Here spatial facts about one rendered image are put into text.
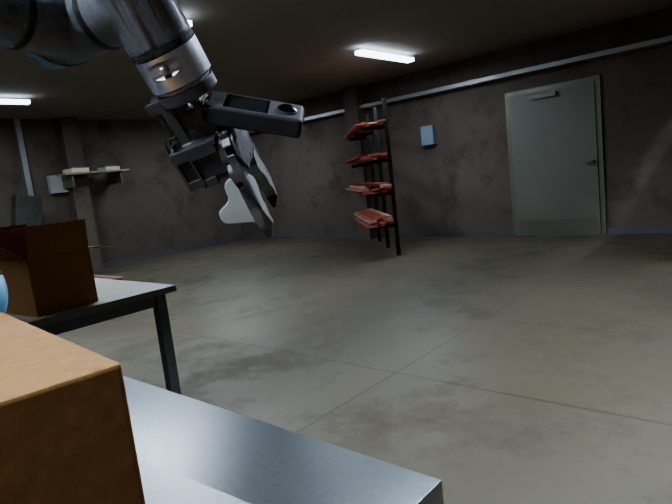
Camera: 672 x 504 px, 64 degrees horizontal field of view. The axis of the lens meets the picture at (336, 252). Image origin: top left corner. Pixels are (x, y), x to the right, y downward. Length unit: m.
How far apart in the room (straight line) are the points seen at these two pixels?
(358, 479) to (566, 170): 7.87
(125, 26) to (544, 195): 8.12
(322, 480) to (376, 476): 0.07
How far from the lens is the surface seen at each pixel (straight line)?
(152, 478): 0.84
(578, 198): 8.42
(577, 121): 8.39
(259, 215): 0.68
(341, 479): 0.74
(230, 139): 0.66
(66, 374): 0.33
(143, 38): 0.63
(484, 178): 8.97
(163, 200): 11.91
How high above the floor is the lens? 1.21
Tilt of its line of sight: 8 degrees down
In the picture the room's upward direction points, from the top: 7 degrees counter-clockwise
